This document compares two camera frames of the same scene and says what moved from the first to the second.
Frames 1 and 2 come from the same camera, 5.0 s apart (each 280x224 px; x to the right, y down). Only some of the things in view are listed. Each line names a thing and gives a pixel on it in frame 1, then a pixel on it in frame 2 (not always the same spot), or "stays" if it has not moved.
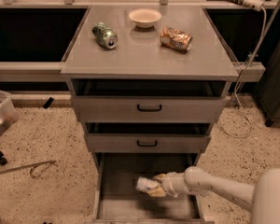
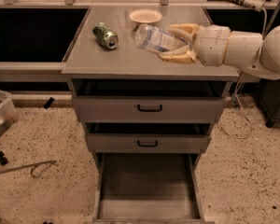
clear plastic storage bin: [3, 113] stays
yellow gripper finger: [160, 176] -> [186, 30]
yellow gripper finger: [157, 191] -> [186, 55]
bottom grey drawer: [118, 201] stays
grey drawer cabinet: [147, 83] stays
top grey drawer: [147, 101] stays
